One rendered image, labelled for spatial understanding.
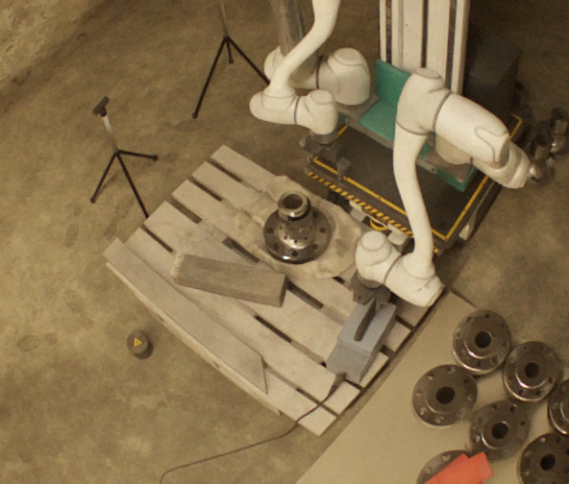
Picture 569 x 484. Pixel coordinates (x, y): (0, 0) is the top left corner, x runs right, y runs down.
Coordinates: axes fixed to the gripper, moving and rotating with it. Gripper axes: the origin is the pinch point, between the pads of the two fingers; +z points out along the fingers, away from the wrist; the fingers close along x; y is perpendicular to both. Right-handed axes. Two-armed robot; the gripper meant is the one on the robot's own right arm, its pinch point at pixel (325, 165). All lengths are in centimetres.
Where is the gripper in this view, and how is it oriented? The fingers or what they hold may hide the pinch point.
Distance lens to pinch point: 246.4
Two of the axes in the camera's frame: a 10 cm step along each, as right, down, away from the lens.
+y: 6.1, -6.9, 3.9
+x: -7.9, -4.9, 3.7
